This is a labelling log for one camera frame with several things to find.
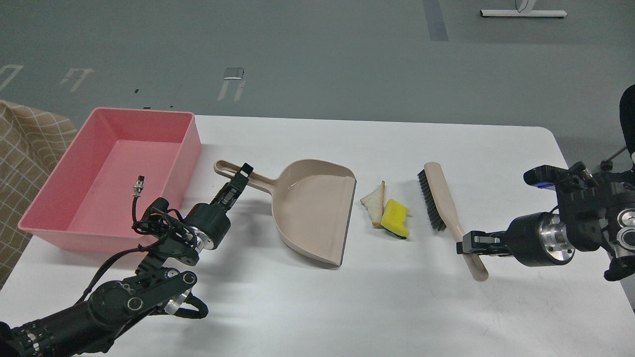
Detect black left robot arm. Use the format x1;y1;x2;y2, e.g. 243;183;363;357
1;164;253;357

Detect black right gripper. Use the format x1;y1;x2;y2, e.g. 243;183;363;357
457;212;576;267

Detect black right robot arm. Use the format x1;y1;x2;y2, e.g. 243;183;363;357
456;162;635;282

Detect triangular bread slice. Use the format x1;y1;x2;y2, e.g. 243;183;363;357
359;180;385;229

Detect silver floor plate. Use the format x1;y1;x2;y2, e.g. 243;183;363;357
223;67;245;80

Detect yellow green sponge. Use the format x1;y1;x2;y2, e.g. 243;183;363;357
380;199;410;239

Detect beige checkered cloth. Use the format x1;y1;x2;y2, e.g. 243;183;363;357
0;100;77;285

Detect beige hand brush black bristles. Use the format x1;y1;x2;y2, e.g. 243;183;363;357
417;161;465;247

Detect pink plastic bin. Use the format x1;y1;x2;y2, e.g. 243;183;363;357
18;108;202;253

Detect white stand base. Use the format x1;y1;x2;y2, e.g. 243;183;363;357
479;0;569;19

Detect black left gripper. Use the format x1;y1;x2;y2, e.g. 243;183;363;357
185;163;253;249

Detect beige plastic dustpan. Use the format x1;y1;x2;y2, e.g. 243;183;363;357
214;159;358;269

